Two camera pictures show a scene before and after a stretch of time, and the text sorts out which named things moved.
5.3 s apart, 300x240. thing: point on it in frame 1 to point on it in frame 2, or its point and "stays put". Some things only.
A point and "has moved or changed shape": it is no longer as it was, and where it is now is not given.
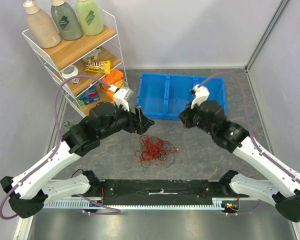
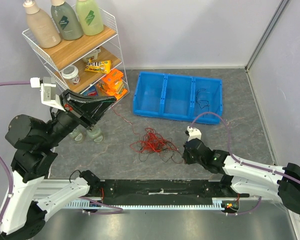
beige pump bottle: [41, 26] stays put
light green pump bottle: [90, 16] stays put
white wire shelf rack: [89, 70] stays put
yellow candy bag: [104, 66] stays put
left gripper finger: [146, 123] to [67, 95]
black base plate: [163, 192] stays put
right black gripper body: [187, 117] to [192, 150]
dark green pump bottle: [66, 20] stays put
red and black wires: [154, 150] has moved or changed shape
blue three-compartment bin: [162, 96] stays put
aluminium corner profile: [282, 5] stays put
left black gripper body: [130, 124] to [76, 113]
